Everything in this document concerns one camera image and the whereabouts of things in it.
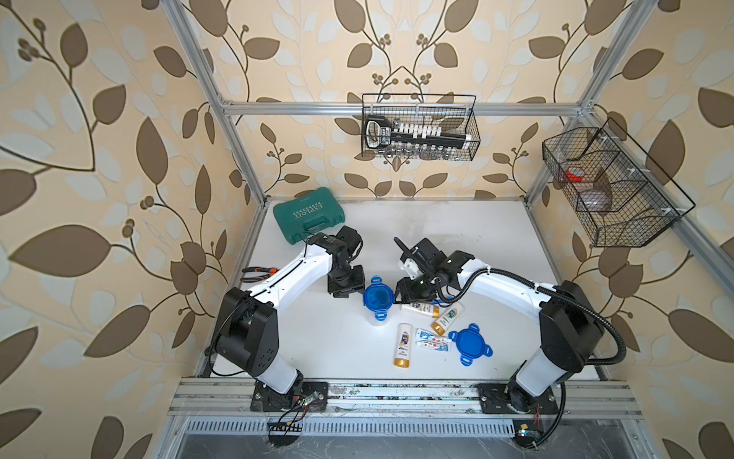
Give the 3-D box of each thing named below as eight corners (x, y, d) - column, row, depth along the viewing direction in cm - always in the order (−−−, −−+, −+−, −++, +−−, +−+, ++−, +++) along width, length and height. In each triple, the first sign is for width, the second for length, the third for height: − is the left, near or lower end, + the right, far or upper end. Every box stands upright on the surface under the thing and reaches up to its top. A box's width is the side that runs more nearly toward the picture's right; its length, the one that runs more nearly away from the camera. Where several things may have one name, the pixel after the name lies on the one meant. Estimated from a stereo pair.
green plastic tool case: (288, 245, 107) (285, 237, 104) (274, 212, 118) (270, 204, 115) (347, 221, 115) (346, 213, 111) (328, 192, 126) (327, 184, 122)
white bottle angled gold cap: (440, 337, 86) (441, 335, 84) (430, 327, 88) (431, 324, 86) (467, 312, 91) (468, 309, 89) (457, 303, 93) (458, 300, 91)
